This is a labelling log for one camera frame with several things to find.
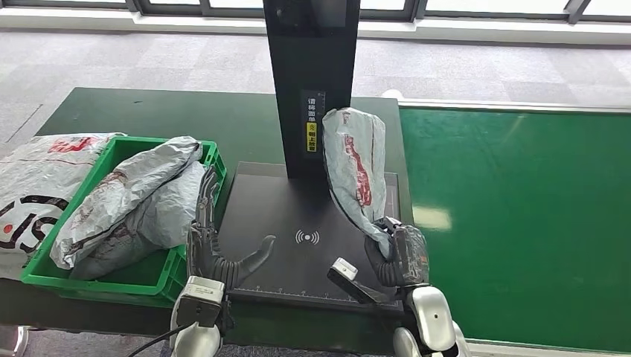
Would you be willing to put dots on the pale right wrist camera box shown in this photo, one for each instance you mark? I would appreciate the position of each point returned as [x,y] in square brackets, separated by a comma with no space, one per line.
[352,283]

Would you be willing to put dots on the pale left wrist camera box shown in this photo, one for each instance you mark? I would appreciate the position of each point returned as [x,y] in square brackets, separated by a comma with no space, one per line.
[199,300]

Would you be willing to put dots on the white window sill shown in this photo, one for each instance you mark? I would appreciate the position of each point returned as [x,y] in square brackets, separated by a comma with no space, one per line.
[98,22]

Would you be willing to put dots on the dark window frame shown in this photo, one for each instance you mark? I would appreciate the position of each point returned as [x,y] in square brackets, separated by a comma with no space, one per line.
[133,6]

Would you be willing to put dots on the silver conveyor frame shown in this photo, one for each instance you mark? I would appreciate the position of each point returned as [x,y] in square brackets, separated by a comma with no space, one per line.
[493,104]

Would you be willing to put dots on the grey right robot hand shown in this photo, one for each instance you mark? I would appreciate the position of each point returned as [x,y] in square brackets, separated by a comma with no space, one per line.
[402,256]

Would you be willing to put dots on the small white rounded object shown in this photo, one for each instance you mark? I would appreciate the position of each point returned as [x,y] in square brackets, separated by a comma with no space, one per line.
[390,93]

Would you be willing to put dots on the grey parcel bag red print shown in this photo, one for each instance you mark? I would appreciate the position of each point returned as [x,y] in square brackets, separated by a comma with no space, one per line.
[162,217]
[355,167]
[128,187]

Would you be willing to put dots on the dark green table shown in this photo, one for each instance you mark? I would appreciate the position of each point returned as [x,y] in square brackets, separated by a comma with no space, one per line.
[172,113]

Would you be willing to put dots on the large white printed bag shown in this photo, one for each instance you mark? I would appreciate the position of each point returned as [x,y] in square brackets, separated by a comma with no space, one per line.
[34,177]

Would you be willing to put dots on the metal table foot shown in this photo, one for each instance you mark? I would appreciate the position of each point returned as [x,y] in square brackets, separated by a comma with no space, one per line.
[12,342]

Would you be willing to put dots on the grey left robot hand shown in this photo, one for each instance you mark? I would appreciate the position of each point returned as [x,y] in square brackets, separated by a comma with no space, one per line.
[204,246]

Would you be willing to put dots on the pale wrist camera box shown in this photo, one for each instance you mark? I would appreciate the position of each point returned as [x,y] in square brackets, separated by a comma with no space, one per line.
[199,300]
[352,283]

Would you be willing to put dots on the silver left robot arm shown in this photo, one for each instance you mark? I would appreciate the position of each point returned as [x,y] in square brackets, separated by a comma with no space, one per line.
[194,342]

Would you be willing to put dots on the green plastic crate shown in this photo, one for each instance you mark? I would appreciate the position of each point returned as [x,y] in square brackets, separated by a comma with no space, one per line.
[143,286]

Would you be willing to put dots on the green conveyor belt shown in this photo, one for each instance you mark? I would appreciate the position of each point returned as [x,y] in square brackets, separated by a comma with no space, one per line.
[517,197]

